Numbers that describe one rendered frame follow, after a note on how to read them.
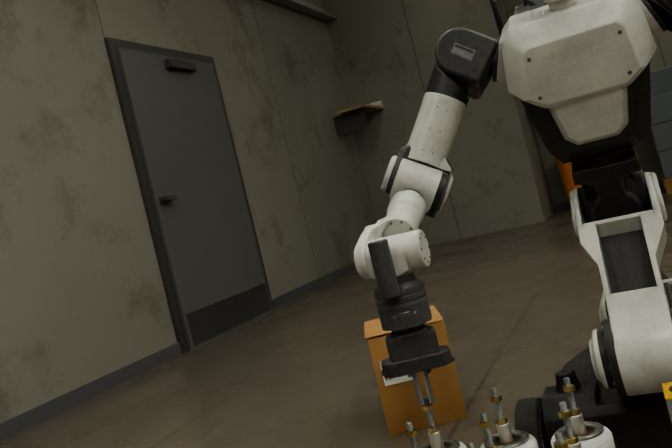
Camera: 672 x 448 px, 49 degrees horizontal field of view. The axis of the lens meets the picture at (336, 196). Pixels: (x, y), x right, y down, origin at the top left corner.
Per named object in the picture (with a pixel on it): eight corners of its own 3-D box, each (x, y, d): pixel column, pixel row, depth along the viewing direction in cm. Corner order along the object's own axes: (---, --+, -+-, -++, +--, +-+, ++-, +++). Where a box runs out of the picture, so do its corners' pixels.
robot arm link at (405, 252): (384, 300, 131) (369, 239, 132) (441, 289, 128) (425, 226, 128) (365, 314, 121) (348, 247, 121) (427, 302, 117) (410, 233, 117)
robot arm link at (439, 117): (381, 193, 155) (415, 95, 156) (439, 214, 154) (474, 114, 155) (379, 189, 144) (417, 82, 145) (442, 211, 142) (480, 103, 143)
